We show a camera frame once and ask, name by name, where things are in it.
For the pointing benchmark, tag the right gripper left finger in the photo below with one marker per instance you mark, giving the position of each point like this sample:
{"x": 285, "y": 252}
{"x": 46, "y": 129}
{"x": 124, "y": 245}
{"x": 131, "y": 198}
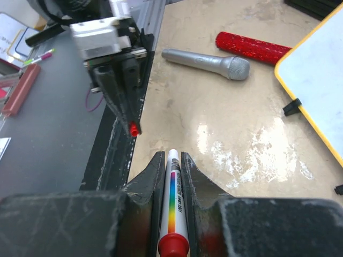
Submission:
{"x": 125, "y": 222}

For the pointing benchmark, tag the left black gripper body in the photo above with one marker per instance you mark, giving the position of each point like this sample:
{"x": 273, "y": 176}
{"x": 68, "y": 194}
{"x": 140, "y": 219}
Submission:
{"x": 102, "y": 40}

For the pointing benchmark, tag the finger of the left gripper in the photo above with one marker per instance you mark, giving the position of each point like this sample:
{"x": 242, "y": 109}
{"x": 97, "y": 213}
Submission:
{"x": 131, "y": 83}
{"x": 113, "y": 93}

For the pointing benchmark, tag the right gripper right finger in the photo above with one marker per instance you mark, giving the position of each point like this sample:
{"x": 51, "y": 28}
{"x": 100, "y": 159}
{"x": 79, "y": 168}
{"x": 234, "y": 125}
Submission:
{"x": 220, "y": 224}

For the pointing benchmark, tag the red whiteboard marker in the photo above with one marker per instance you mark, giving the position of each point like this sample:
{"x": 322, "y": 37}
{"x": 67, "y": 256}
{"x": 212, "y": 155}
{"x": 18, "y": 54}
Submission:
{"x": 173, "y": 237}

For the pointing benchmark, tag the red marker cap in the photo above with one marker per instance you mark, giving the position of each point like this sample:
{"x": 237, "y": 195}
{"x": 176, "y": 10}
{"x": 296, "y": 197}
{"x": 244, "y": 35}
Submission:
{"x": 134, "y": 129}

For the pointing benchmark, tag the yellow framed whiteboard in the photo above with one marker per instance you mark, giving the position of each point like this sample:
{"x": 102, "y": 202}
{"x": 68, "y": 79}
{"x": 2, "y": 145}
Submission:
{"x": 312, "y": 73}

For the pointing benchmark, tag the pink green pen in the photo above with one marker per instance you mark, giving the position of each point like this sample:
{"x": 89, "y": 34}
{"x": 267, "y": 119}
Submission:
{"x": 39, "y": 58}

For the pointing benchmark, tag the silver toy microphone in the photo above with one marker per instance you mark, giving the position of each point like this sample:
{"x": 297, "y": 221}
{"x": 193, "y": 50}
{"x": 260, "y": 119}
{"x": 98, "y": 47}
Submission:
{"x": 232, "y": 68}

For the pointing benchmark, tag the red glitter toy microphone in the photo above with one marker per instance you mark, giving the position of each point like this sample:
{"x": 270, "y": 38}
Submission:
{"x": 261, "y": 51}

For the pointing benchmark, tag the black carrying case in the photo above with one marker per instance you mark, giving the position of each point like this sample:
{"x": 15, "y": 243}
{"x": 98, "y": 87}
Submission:
{"x": 318, "y": 9}

